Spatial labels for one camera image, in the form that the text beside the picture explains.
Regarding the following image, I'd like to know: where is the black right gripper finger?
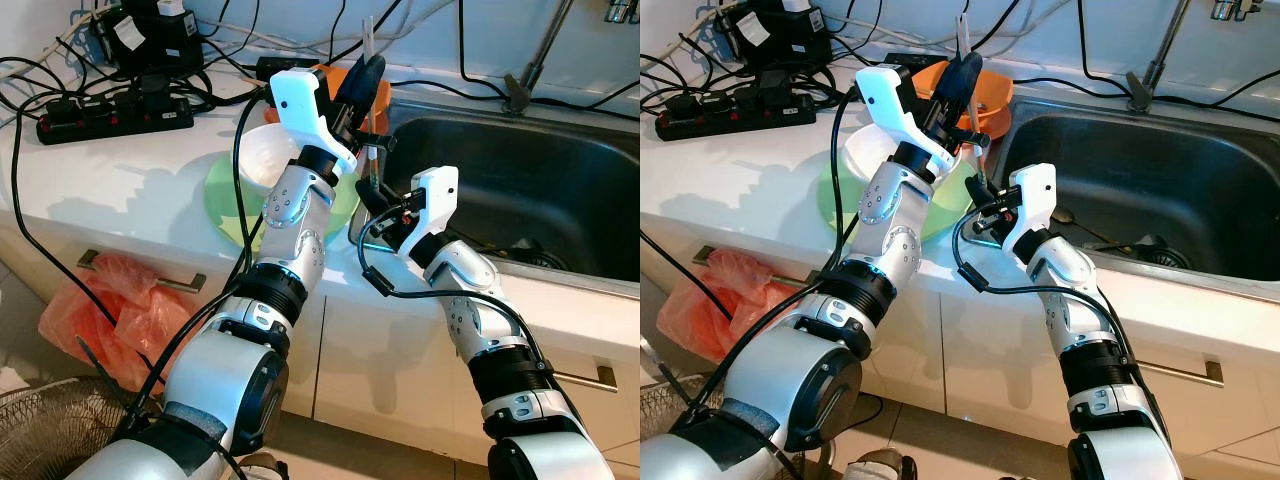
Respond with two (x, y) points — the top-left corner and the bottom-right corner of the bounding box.
(360, 177), (407, 216)
(963, 187), (1002, 228)
(356, 194), (400, 234)
(966, 171), (1010, 209)

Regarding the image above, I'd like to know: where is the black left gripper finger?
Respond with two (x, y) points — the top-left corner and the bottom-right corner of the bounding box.
(959, 49), (987, 104)
(932, 61), (966, 110)
(361, 53), (389, 107)
(334, 64), (368, 112)

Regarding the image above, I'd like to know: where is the metal spoon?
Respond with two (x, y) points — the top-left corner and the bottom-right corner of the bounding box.
(1048, 205), (1153, 253)

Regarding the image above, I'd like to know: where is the white bowl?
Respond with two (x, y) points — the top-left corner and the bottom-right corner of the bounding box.
(843, 123), (903, 193)
(235, 125), (306, 198)

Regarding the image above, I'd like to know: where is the light green plate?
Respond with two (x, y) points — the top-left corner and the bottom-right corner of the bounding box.
(203, 150), (363, 253)
(817, 150), (989, 248)

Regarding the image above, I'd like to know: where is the white kitchen cabinet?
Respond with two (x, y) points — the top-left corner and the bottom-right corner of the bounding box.
(640, 215), (1280, 471)
(0, 215), (641, 471)

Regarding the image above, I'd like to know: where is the stainless steel kitchen sink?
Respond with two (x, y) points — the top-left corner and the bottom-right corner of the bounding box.
(348, 98), (641, 288)
(985, 100), (1280, 303)

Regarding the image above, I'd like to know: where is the orange bowl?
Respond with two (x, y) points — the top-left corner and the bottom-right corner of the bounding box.
(905, 60), (1014, 141)
(300, 63), (393, 129)

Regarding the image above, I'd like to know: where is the small black power adapter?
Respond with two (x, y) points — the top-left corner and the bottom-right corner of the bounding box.
(255, 56), (323, 84)

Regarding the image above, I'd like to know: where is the metal sink faucet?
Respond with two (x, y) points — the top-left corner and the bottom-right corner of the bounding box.
(1125, 0), (1198, 113)
(502, 0), (578, 114)

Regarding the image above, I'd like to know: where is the black power strip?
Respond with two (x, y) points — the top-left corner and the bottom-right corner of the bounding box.
(37, 93), (196, 147)
(655, 88), (816, 142)

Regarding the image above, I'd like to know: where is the red plastic bag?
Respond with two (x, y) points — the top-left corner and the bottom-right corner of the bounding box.
(40, 252), (187, 393)
(685, 248), (803, 363)

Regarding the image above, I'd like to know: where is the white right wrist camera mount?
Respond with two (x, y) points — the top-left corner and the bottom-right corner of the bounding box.
(1003, 163), (1059, 251)
(398, 166), (461, 253)

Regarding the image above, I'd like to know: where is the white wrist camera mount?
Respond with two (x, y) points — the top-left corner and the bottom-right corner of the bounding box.
(855, 65), (951, 174)
(268, 68), (359, 177)
(1003, 163), (1059, 251)
(398, 166), (461, 253)

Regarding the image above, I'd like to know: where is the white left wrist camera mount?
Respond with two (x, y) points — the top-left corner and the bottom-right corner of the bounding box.
(855, 65), (951, 174)
(268, 68), (359, 177)

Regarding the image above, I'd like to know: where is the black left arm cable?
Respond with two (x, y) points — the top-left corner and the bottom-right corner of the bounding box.
(690, 85), (863, 431)
(120, 85), (276, 441)

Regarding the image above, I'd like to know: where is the metal drawer handle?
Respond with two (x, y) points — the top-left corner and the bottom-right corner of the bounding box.
(1135, 355), (1227, 389)
(78, 250), (207, 294)
(692, 245), (746, 269)
(553, 363), (619, 394)

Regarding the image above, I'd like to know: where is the floor fan with wire grille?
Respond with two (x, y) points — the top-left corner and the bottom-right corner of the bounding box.
(0, 375), (141, 480)
(640, 372), (776, 480)

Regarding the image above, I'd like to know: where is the thin black power cable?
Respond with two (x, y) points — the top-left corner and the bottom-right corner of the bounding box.
(8, 60), (166, 401)

